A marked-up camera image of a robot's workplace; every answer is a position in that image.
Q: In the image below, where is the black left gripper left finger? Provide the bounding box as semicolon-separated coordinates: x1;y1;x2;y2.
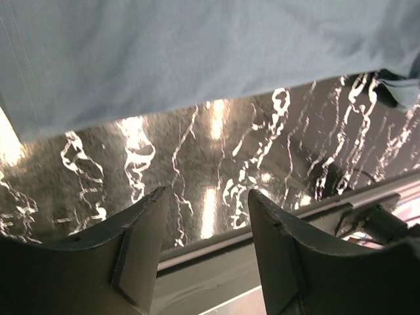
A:
1;187;168;314

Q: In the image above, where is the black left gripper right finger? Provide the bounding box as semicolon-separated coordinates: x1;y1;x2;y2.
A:
248;190;419;314

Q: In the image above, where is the slate blue t shirt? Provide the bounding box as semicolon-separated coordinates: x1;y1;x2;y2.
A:
1;1;419;141

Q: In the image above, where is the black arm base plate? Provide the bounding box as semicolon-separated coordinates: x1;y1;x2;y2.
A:
154;173;420;315

